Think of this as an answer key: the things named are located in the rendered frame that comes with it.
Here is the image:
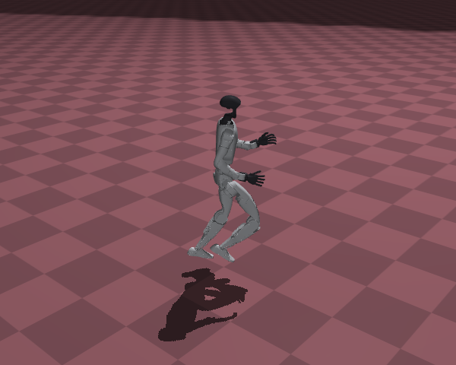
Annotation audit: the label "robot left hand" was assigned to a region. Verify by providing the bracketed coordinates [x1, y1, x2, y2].
[249, 132, 277, 148]

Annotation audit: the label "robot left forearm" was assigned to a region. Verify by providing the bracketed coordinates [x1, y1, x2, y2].
[236, 139, 257, 150]

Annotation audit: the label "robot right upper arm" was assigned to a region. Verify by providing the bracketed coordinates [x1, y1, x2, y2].
[214, 129, 234, 169]

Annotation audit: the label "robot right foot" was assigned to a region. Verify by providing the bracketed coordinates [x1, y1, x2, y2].
[210, 244, 235, 262]

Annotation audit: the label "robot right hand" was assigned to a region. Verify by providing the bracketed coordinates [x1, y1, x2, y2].
[238, 170, 265, 186]

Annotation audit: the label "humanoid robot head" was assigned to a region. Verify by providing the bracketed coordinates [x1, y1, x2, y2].
[220, 95, 241, 125]

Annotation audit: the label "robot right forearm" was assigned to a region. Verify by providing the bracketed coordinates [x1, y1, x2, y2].
[217, 160, 245, 180]

